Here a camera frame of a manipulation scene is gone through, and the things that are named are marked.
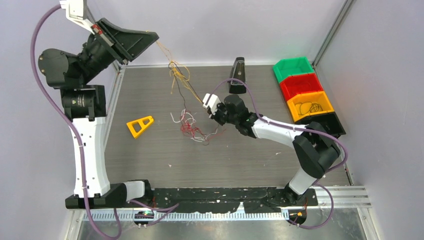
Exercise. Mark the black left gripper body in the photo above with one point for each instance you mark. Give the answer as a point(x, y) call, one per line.
point(106, 35)

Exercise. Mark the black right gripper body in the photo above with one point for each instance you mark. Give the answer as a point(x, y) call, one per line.
point(222, 115)

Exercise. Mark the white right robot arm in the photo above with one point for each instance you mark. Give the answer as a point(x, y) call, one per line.
point(316, 153)

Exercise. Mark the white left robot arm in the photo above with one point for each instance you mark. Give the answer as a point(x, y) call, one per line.
point(84, 106)

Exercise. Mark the black metronome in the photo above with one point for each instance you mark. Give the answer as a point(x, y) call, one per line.
point(237, 72)

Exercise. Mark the green plastic bin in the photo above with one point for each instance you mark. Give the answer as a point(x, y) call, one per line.
point(291, 67)

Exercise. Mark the red plastic bin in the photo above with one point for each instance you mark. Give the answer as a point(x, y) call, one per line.
point(300, 84)

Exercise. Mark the yellow plastic bin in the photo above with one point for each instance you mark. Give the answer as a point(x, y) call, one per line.
point(308, 104)

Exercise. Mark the yellow triangular plastic piece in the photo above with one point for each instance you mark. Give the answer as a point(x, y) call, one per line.
point(138, 126)

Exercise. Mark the black plastic bin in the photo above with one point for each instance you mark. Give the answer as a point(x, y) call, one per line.
point(329, 121)

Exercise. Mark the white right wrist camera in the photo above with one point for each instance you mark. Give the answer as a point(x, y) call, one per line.
point(210, 102)

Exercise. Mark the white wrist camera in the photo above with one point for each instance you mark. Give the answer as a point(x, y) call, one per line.
point(210, 102)
point(76, 12)

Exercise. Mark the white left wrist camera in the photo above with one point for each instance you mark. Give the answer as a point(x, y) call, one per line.
point(76, 12)

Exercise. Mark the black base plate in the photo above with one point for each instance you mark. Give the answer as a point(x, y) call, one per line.
point(223, 200)

